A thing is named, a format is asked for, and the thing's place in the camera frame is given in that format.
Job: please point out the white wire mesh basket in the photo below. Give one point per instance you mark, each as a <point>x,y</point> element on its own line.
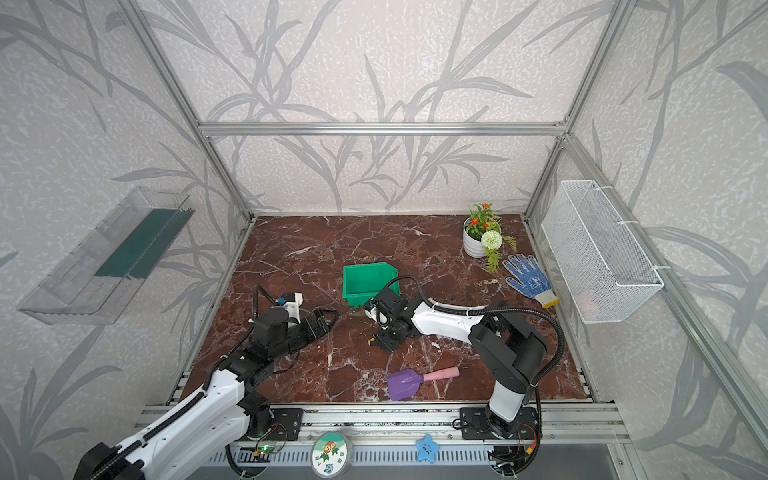
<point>607,272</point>

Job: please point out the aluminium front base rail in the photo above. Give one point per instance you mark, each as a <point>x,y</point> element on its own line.
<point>404,423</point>

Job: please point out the clear plastic wall shelf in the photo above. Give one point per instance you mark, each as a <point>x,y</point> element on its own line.
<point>95,283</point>

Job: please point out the aluminium right frame post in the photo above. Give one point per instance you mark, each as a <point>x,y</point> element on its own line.
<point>617,20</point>

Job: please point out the round green cartoon sticker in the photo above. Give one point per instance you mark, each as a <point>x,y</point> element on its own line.
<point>331,455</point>

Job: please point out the white pot with flowers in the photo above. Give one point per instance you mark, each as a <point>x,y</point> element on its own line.
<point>483,237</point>

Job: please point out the blue white work glove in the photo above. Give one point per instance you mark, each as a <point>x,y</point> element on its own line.
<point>528,279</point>

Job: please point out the blue star sticker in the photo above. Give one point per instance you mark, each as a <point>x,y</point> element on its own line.
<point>427,450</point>

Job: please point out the purple toy shovel pink handle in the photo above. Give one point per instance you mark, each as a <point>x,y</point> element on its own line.
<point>406,383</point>

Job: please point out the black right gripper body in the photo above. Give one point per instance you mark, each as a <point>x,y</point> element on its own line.
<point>384,321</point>

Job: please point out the aluminium floor edge rail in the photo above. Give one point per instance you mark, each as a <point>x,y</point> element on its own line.
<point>201,301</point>

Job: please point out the green plastic bin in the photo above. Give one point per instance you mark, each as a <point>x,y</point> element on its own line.
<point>363,282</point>

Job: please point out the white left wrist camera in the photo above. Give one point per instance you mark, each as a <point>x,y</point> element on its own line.
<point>292,303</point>

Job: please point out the aluminium back horizontal bar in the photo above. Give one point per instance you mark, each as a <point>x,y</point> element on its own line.
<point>384,129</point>

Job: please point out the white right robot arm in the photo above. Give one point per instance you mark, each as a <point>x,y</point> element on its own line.
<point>511,349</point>

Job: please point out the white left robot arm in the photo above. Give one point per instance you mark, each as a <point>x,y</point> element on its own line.
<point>219,412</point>

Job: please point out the aluminium corner frame post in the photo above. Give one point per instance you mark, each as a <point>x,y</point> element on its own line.
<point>138,23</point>

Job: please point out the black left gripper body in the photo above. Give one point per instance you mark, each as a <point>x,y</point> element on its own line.
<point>313,325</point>

